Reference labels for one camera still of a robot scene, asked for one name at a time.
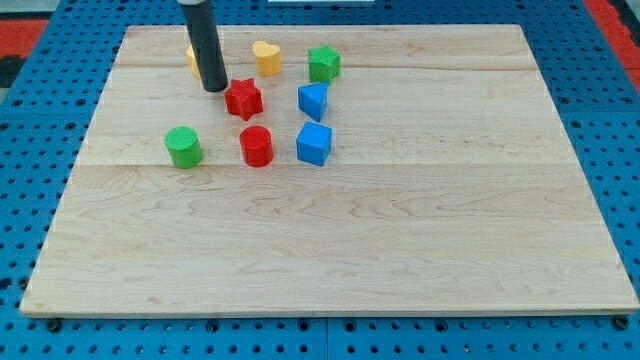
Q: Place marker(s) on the red star block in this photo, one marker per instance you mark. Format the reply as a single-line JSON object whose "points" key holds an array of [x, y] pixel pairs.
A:
{"points": [[244, 99]]}

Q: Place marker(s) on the blue triangle block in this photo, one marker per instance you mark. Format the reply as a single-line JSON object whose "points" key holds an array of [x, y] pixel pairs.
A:
{"points": [[313, 100]]}

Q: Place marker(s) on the light wooden board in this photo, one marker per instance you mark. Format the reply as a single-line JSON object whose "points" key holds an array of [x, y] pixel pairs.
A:
{"points": [[451, 188]]}

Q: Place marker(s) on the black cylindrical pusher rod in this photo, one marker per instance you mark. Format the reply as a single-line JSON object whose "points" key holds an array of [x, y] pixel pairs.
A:
{"points": [[202, 29]]}

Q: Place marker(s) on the green cylinder block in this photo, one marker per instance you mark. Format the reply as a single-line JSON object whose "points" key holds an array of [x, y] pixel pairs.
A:
{"points": [[183, 146]]}

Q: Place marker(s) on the blue cube block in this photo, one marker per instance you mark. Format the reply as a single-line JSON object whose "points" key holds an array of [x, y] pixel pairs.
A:
{"points": [[314, 143]]}

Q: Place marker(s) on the green star block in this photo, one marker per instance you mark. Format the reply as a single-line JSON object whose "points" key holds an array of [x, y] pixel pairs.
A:
{"points": [[324, 64]]}

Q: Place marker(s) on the yellow heart block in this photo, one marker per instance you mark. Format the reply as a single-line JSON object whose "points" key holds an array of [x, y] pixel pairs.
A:
{"points": [[267, 58]]}

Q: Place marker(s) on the yellow hexagon block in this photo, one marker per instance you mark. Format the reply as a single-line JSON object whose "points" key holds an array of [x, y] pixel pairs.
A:
{"points": [[190, 55]]}

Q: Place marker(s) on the red cylinder block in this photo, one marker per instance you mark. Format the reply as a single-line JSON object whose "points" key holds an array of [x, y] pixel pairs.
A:
{"points": [[256, 145]]}

